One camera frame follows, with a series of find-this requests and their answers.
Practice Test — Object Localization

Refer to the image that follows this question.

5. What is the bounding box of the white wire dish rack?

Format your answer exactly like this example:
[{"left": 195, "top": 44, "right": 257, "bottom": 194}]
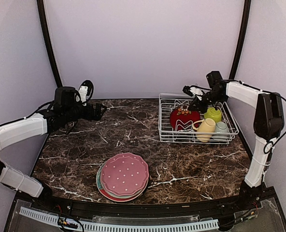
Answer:
[{"left": 158, "top": 93, "right": 239, "bottom": 145}]

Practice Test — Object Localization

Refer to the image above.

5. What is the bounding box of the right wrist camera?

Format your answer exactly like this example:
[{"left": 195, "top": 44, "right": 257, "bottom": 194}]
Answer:
[{"left": 183, "top": 86, "right": 204, "bottom": 97}]

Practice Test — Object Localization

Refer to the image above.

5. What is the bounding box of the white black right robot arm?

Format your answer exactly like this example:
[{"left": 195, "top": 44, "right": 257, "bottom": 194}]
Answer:
[{"left": 183, "top": 71, "right": 286, "bottom": 189}]

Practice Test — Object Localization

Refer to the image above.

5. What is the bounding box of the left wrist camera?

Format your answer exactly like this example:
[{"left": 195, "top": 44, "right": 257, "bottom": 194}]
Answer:
[{"left": 78, "top": 80, "right": 94, "bottom": 106}]

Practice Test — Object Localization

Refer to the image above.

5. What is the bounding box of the pink dotted bowl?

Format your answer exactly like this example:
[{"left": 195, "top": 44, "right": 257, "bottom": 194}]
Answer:
[{"left": 100, "top": 153, "right": 149, "bottom": 197}]

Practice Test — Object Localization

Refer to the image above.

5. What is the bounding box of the pale green glass cup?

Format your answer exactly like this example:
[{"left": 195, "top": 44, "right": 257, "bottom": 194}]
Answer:
[{"left": 213, "top": 121, "right": 230, "bottom": 141}]

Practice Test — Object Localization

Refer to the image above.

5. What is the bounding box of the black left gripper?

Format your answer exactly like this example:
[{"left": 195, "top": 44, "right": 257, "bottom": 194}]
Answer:
[{"left": 63, "top": 101, "right": 107, "bottom": 123}]

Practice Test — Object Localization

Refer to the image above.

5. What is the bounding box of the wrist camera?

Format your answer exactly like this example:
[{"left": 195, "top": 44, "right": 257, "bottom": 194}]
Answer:
[
  {"left": 78, "top": 80, "right": 94, "bottom": 106},
  {"left": 183, "top": 86, "right": 204, "bottom": 97}
]

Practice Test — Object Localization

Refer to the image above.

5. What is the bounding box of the pale yellow mug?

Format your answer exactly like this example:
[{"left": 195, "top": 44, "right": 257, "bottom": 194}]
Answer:
[{"left": 192, "top": 118, "right": 216, "bottom": 143}]

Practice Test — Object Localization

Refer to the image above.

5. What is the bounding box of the small red flower plate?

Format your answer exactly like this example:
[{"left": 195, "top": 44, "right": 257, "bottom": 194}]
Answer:
[{"left": 170, "top": 104, "right": 200, "bottom": 131}]

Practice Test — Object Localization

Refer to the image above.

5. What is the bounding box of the right black frame post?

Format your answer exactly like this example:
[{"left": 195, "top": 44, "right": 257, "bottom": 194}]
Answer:
[{"left": 229, "top": 0, "right": 251, "bottom": 80}]

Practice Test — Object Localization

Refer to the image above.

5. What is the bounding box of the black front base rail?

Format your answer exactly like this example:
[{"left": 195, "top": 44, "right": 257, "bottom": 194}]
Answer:
[{"left": 14, "top": 186, "right": 278, "bottom": 219}]

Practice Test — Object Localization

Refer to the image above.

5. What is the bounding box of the white slotted cable duct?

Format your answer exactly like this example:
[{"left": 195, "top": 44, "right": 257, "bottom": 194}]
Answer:
[{"left": 19, "top": 207, "right": 219, "bottom": 232}]

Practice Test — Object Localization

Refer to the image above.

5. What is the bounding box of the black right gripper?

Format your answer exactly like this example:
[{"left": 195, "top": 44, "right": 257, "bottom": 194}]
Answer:
[{"left": 188, "top": 89, "right": 226, "bottom": 113}]

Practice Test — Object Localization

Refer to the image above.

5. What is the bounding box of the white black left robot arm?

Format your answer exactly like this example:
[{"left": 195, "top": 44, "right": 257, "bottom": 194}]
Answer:
[{"left": 0, "top": 81, "right": 107, "bottom": 211}]

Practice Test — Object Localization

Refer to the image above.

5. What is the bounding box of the lime green cup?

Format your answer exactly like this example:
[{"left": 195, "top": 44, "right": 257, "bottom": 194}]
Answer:
[{"left": 203, "top": 107, "right": 222, "bottom": 123}]

